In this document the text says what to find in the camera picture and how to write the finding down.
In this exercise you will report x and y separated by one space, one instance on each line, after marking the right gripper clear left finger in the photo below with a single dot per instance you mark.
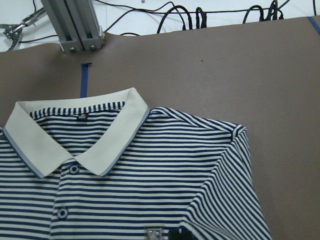
153 232

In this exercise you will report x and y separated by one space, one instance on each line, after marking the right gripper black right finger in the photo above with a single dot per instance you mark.
180 234

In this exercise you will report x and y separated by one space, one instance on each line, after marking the striped polo shirt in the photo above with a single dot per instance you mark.
106 167

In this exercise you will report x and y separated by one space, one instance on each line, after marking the white-tipped metal grabber stick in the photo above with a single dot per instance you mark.
13 31

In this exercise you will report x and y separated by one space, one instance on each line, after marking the aluminium frame post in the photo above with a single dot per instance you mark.
76 24

